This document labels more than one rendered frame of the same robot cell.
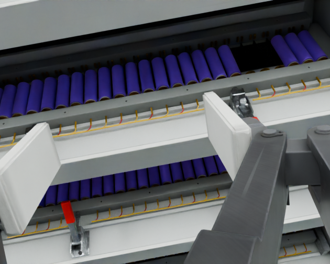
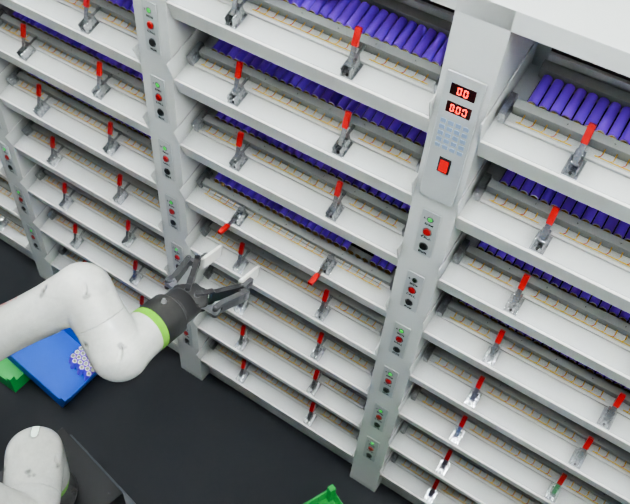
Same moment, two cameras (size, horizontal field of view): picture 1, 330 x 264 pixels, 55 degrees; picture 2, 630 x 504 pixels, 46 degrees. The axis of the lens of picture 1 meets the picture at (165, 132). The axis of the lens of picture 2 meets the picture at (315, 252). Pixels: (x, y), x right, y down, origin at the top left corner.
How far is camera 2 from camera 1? 148 cm
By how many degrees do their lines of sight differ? 28
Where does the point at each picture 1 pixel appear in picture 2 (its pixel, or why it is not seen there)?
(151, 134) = (286, 246)
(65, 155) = (247, 229)
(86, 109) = (268, 215)
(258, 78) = (346, 257)
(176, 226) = (288, 293)
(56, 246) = (229, 258)
